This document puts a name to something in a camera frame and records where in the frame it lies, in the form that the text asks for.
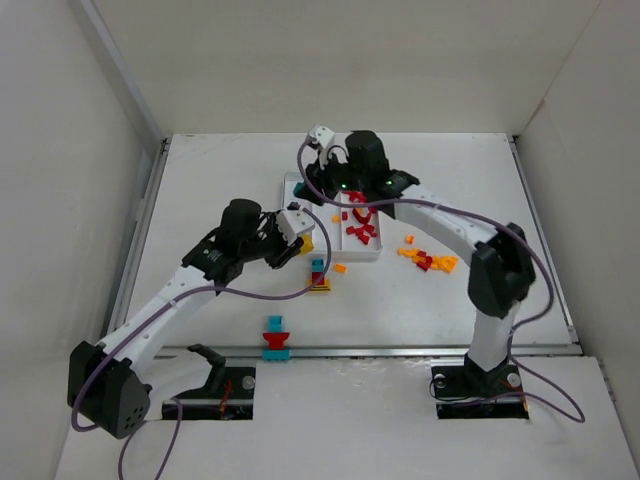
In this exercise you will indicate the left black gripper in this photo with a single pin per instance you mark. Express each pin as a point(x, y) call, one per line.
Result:
point(279, 251)

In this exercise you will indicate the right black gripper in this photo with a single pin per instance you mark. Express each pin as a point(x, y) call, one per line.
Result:
point(314, 188)

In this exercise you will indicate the yellow duplo brick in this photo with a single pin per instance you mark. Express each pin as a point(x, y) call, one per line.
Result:
point(307, 246)

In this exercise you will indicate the teal duplo brick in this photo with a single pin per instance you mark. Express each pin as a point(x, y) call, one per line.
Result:
point(298, 189)

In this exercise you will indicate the teal frog duplo piece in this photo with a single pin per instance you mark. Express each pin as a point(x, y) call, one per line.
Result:
point(275, 337)

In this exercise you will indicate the red arch lego piece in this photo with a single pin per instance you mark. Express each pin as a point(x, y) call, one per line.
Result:
point(362, 215)

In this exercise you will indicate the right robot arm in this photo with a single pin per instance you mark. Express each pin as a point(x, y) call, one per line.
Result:
point(500, 267)

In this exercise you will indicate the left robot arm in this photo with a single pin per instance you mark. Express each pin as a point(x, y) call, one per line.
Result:
point(110, 384)

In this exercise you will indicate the white three-compartment tray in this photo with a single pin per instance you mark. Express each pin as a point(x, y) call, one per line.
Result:
point(345, 248)

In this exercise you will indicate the teal red yellow duplo stack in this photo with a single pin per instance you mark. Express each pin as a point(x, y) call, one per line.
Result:
point(318, 281)

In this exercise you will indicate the red orange lego pile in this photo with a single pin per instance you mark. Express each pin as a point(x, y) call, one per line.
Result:
point(424, 260)

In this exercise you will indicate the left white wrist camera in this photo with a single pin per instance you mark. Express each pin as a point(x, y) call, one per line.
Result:
point(294, 224)

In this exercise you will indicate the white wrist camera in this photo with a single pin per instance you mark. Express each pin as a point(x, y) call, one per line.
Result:
point(321, 138)
point(294, 224)

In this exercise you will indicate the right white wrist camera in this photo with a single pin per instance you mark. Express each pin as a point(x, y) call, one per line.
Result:
point(321, 138)

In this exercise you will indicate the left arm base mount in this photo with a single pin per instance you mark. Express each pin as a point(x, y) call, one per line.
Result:
point(226, 393)

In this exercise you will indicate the aluminium front rail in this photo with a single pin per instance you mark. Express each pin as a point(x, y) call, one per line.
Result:
point(350, 352)

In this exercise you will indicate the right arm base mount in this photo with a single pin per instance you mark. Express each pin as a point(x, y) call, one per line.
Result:
point(461, 393)

